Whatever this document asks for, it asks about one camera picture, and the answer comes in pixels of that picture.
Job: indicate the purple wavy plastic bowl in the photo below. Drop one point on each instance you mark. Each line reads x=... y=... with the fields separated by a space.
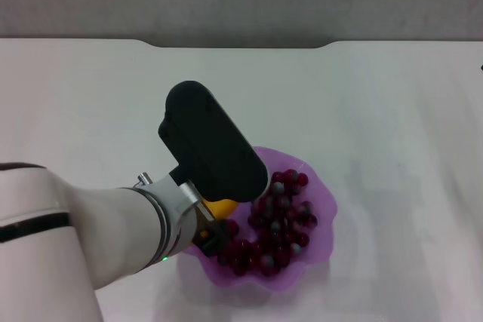
x=317 y=231

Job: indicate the dark red grape bunch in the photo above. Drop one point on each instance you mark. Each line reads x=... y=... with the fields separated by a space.
x=279 y=224

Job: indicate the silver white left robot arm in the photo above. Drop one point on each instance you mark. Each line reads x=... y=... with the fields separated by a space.
x=75 y=239

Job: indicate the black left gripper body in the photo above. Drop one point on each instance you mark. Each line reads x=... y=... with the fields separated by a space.
x=213 y=235

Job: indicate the yellow banana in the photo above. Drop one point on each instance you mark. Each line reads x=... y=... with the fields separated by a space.
x=222 y=208

